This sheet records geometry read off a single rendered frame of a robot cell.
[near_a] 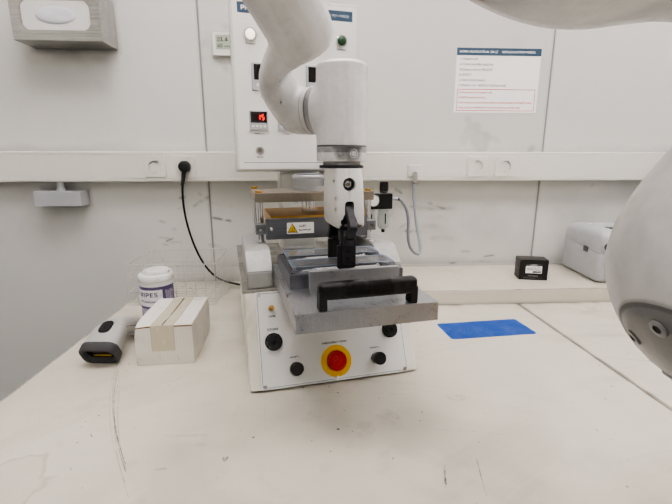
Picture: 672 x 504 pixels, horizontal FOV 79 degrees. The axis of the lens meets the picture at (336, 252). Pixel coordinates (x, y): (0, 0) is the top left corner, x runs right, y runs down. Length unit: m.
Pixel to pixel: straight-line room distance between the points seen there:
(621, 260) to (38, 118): 1.69
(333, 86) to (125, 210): 1.10
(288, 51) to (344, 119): 0.14
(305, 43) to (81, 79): 1.19
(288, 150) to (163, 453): 0.75
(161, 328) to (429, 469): 0.59
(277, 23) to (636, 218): 0.46
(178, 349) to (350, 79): 0.64
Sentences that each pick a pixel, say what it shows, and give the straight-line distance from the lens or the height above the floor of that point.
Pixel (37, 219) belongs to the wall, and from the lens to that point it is 1.77.
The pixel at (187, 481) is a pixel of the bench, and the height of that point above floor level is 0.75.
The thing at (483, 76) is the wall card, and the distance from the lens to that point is 1.62.
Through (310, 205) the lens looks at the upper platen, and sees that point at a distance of 0.99.
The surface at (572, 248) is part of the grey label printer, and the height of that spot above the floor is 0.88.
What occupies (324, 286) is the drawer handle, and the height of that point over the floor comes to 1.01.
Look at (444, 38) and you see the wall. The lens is 1.59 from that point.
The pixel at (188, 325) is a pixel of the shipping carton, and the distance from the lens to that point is 0.93.
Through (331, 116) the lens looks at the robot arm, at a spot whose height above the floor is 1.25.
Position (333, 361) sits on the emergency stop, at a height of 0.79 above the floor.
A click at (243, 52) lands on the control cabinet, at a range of 1.14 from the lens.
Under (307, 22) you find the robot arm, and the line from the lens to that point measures 0.56.
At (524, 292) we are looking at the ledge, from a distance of 1.38.
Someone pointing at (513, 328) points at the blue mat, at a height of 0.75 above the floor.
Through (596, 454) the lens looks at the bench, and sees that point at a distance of 0.78.
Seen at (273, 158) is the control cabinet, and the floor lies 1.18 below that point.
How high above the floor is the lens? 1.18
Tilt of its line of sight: 13 degrees down
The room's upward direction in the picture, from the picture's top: straight up
